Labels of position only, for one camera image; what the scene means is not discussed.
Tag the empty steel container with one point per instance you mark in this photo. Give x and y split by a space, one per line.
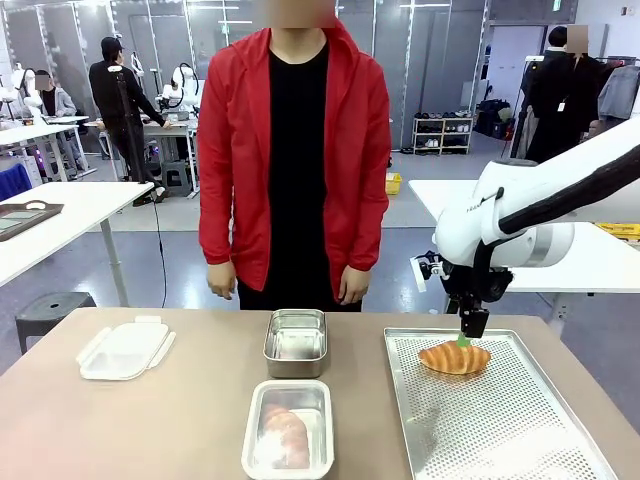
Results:
295 350

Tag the white background workbench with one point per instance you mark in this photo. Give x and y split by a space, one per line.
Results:
35 132

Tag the person's left forearm red sleeve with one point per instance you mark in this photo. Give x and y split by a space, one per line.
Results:
367 240

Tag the perforated metal baking tray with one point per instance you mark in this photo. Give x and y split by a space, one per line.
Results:
490 430

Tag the yellow plastic crate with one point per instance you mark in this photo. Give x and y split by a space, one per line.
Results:
394 184

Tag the bread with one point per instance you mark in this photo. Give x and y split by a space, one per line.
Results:
287 435

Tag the black round stool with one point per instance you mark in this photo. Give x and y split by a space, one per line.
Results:
52 307

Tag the wooden shoe rack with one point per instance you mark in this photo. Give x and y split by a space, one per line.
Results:
442 135

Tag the white translucent container lid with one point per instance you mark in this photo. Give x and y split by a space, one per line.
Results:
125 350

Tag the white side table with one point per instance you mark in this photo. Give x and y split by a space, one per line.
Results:
80 205

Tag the seated person grey hoodie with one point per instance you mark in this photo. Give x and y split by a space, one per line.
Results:
57 105

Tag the person's right forearm red sleeve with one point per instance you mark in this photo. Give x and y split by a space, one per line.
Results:
216 235

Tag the grey step stool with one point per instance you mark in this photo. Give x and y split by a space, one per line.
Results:
177 180

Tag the brown tray with tablet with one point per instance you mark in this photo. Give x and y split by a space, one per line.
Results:
25 217

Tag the person's left hand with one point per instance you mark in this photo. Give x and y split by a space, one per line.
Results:
355 287

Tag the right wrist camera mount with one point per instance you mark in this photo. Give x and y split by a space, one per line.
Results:
432 267

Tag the black bags pile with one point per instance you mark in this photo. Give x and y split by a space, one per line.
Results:
492 117

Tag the person in black coat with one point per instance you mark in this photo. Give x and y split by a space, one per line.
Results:
560 100

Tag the person in red jacket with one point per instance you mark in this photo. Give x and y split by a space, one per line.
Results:
300 150

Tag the steel container with bread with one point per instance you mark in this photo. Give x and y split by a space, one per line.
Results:
255 440

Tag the man in black cap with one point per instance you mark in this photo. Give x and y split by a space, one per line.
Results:
115 95

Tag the person's right hand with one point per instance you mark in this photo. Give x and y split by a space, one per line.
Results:
222 280

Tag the grey jacket on rack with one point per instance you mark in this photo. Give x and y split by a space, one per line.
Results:
620 92

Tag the black tripod stand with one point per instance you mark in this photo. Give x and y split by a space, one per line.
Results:
131 135

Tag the golden croissant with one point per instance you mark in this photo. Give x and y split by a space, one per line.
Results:
452 357

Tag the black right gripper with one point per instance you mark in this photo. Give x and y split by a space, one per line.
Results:
467 300

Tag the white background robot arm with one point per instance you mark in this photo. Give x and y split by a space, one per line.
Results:
25 90
182 90

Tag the blue chair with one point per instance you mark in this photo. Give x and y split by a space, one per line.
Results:
15 180

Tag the yellow box on table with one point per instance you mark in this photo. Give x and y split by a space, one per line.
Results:
620 231

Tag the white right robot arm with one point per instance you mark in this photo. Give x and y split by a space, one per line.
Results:
465 235

